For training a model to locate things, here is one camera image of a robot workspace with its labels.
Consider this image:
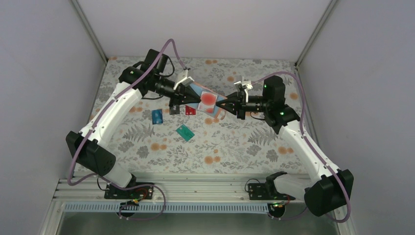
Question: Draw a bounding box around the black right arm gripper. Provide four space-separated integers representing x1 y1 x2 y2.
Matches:
216 91 270 119

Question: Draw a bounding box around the red credit card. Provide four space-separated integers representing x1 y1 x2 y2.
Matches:
185 105 196 116

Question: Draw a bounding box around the white card red circle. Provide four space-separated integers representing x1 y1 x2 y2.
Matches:
198 91 217 114

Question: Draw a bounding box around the pink leather card holder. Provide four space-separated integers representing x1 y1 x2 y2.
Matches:
187 82 226 118

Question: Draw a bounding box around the black credit card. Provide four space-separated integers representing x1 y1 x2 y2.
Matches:
169 105 180 115

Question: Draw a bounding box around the teal credit card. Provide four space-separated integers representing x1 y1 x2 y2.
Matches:
176 124 195 141

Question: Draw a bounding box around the blue credit card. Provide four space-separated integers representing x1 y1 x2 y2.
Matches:
151 109 163 125

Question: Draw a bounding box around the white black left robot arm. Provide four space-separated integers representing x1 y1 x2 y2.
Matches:
66 49 215 198

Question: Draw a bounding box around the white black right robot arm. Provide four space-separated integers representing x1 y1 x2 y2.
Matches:
227 75 354 223

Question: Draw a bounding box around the floral patterned table mat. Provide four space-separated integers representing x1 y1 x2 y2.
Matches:
107 58 306 174

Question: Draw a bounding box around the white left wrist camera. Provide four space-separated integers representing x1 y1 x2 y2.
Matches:
173 69 194 90

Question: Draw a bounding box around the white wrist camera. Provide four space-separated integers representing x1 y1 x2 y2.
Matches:
234 75 253 103
173 69 194 90

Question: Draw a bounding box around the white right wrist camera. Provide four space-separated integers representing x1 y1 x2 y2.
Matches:
234 75 253 103

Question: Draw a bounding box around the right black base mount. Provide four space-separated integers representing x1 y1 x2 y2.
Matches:
244 171 295 219

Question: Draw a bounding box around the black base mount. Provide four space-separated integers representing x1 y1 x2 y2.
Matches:
104 176 154 217
244 171 295 219

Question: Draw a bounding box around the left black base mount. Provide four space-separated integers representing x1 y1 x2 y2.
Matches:
104 176 154 217

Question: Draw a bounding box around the aluminium frame post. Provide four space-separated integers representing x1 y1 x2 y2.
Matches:
294 0 339 69
70 0 108 64

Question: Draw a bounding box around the left aluminium frame post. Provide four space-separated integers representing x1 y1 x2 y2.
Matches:
70 0 108 64

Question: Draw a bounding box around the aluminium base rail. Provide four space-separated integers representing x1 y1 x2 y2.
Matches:
52 173 305 215

